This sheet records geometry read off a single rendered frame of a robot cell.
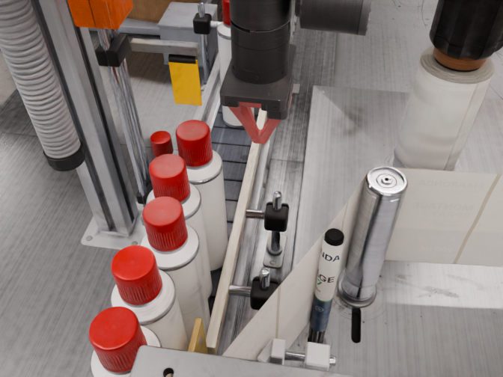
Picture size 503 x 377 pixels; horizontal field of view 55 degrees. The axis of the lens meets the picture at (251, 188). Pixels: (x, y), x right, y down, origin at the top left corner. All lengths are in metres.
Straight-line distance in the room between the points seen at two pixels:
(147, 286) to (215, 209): 0.17
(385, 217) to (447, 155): 0.23
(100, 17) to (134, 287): 0.24
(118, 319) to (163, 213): 0.10
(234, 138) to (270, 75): 0.30
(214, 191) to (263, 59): 0.14
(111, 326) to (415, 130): 0.46
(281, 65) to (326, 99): 0.38
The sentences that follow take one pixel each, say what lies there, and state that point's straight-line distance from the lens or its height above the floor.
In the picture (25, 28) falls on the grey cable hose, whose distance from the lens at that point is 0.39.
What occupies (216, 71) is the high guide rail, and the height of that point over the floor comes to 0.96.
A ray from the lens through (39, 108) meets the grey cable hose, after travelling 0.42.
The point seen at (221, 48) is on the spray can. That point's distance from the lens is 0.72.
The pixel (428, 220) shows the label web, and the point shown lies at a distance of 0.53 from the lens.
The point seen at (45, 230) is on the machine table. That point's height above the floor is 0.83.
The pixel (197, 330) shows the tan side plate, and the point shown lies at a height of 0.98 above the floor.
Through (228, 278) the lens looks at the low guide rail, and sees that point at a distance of 0.55.
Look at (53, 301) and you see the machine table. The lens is 0.69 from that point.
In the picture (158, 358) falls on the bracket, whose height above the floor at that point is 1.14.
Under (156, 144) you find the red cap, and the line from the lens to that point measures 0.81.
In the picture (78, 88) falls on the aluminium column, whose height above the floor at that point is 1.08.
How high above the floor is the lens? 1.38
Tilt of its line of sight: 46 degrees down
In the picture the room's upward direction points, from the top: 1 degrees counter-clockwise
